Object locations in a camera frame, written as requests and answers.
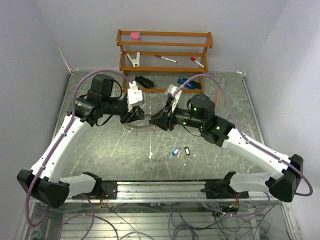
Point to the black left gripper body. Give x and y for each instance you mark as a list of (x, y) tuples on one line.
[(124, 111)]

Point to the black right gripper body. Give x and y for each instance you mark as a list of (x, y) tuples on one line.
[(175, 118)]

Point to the large keyring with small rings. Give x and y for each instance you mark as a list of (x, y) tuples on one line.
[(140, 125)]

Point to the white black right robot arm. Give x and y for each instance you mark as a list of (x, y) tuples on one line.
[(280, 177)]

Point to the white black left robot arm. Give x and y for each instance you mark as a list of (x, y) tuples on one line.
[(44, 180)]

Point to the black stapler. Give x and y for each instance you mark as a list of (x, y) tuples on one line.
[(144, 82)]

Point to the blue stapler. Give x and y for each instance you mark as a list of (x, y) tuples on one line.
[(192, 85)]

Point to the black tagged key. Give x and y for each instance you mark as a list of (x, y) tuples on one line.
[(187, 156)]

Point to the orange pencil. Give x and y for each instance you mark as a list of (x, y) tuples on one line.
[(217, 98)]

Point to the white plastic clamp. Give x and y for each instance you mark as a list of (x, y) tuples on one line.
[(134, 61)]

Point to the brown wooden shelf rack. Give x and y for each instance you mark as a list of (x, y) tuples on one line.
[(179, 46)]

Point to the red capped thin marker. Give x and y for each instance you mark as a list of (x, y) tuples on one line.
[(166, 58)]

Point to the red capped white marker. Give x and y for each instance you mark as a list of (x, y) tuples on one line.
[(197, 62)]

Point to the pink eraser block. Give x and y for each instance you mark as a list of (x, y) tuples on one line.
[(135, 36)]

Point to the aluminium mounting rail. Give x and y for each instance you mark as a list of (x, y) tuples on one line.
[(162, 191)]

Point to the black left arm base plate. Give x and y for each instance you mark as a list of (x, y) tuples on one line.
[(103, 190)]

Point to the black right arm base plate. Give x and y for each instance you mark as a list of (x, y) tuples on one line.
[(216, 189)]

